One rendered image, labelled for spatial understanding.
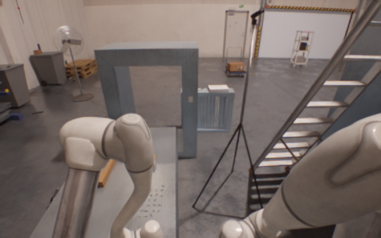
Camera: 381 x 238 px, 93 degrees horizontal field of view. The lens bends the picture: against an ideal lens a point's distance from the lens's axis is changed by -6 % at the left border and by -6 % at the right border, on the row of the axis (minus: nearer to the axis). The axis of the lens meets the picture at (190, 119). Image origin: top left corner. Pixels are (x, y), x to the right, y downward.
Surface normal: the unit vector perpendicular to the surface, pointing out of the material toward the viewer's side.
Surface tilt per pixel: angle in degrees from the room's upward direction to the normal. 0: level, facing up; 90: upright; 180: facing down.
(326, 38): 90
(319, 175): 76
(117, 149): 86
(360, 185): 82
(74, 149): 52
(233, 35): 90
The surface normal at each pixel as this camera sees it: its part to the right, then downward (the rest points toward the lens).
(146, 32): 0.00, 0.47
